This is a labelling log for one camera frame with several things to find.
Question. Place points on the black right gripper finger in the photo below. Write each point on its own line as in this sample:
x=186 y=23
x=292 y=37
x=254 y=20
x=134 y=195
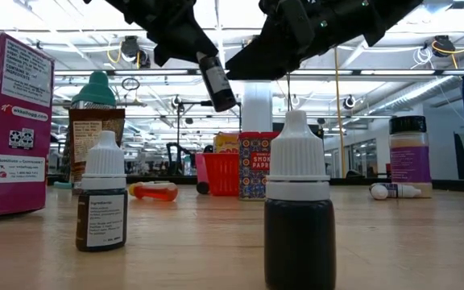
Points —
x=272 y=52

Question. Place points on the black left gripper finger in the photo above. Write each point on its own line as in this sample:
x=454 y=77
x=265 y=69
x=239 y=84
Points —
x=179 y=44

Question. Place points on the black squeeze bottle white collar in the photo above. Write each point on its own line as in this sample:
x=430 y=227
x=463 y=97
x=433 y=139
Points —
x=220 y=88

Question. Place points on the yellow Corn Pops cereal box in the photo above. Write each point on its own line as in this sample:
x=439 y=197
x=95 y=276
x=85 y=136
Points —
x=227 y=143

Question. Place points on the smoked paprika tin red lid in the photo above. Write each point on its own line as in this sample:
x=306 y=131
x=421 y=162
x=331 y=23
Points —
x=254 y=165

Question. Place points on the brown spice packet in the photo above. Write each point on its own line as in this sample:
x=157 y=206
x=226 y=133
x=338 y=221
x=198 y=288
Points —
x=78 y=137

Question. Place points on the orange liquid small bottle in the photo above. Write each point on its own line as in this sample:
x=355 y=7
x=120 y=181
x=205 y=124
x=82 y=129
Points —
x=155 y=192

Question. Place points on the spice shaker purple label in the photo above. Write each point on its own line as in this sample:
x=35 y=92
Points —
x=410 y=157

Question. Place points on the purple label dropper bottle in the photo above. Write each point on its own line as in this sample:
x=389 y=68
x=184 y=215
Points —
x=379 y=192

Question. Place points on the magenta Raisin Bran cereal box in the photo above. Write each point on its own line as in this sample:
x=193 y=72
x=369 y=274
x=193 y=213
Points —
x=14 y=121

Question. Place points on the dark dropper bottle white label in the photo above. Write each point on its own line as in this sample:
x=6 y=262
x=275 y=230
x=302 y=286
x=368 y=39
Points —
x=101 y=217

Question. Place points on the pink plastic tray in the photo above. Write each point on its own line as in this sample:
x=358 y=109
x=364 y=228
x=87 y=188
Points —
x=199 y=169

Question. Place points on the red plastic basket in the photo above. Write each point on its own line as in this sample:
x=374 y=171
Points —
x=224 y=173

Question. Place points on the red dropper bottle white cap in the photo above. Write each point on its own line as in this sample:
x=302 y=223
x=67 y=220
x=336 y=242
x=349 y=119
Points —
x=298 y=201

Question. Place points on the black background monitor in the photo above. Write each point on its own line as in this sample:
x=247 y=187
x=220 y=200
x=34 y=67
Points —
x=461 y=157

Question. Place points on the black aluminium table frame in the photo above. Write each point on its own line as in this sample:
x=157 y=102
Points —
x=357 y=182

